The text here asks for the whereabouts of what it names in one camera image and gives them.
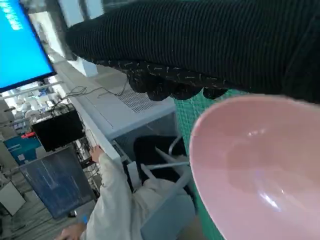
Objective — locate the black gloved right hand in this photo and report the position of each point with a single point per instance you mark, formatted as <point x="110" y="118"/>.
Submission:
<point x="200" y="42"/>

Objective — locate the pink bowl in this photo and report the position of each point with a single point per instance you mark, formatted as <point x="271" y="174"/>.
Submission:
<point x="262" y="170"/>

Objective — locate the green cutting mat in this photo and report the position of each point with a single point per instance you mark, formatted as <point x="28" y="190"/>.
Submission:
<point x="185" y="120"/>

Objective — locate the small black monitor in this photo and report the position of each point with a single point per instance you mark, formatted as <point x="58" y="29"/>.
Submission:
<point x="57" y="130"/>

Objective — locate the person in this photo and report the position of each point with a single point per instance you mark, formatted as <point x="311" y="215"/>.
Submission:
<point x="112" y="190"/>

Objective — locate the grey chair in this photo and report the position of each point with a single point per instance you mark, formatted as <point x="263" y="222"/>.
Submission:
<point x="170" y="215"/>

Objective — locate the large blue screen monitor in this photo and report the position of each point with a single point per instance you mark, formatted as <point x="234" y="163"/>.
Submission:
<point x="17" y="45"/>

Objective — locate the dark monitor with code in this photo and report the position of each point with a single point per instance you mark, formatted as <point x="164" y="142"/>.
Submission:
<point x="57" y="182"/>

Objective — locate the blue box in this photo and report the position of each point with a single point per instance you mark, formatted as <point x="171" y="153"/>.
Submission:
<point x="20" y="150"/>

